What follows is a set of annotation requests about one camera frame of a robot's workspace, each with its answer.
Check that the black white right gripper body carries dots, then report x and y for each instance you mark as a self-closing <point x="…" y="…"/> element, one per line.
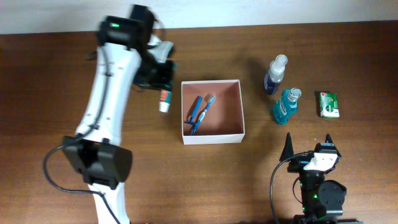
<point x="298" y="163"/>

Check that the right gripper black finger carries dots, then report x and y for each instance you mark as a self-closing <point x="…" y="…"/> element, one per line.
<point x="328" y="139"/>
<point x="287" y="151"/>

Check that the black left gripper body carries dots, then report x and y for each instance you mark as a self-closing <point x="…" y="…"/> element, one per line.
<point x="152" y="74"/>

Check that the Colgate toothpaste tube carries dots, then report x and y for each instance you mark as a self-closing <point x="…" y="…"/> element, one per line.
<point x="165" y="99"/>

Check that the blue Listerine mouthwash bottle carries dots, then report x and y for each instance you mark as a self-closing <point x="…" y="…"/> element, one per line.
<point x="287" y="105"/>

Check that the blue disposable razor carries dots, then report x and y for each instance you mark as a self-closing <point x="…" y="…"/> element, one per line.
<point x="193" y="111"/>

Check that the blue toothbrush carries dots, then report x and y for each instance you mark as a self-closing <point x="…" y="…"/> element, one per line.
<point x="210" y="101"/>

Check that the clear pump bottle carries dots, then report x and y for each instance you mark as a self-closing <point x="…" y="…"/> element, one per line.
<point x="275" y="74"/>

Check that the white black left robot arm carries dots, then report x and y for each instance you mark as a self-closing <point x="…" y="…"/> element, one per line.
<point x="128" y="53"/>

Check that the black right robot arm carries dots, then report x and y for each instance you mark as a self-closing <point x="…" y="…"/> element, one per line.
<point x="322" y="200"/>

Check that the green Dettol soap bar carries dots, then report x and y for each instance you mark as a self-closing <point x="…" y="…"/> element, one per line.
<point x="329" y="105"/>

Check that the white box, pink interior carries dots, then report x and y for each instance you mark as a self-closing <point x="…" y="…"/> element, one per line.
<point x="224" y="120"/>

